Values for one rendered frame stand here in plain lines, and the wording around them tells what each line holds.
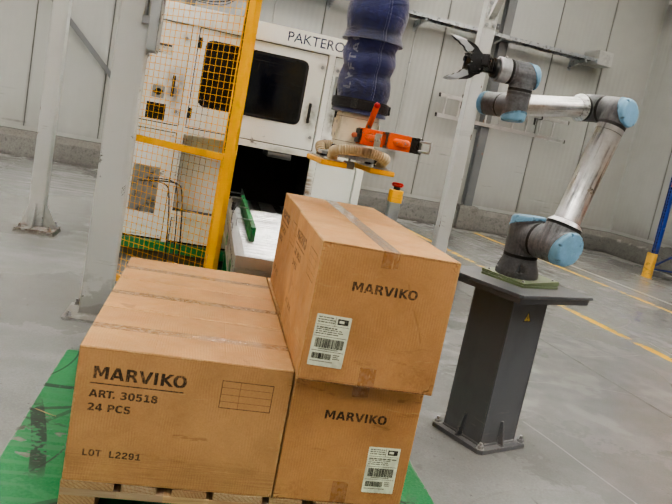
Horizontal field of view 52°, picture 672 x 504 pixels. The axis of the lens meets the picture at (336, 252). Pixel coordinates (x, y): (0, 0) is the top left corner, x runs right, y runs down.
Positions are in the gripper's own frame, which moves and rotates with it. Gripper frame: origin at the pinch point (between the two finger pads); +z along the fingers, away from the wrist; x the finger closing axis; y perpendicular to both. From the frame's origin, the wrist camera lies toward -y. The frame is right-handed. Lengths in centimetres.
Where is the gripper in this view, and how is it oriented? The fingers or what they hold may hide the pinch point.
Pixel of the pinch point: (447, 56)
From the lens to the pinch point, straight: 262.1
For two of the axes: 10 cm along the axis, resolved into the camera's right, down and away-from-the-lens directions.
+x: 1.9, -9.7, -1.6
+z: -9.6, -1.5, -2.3
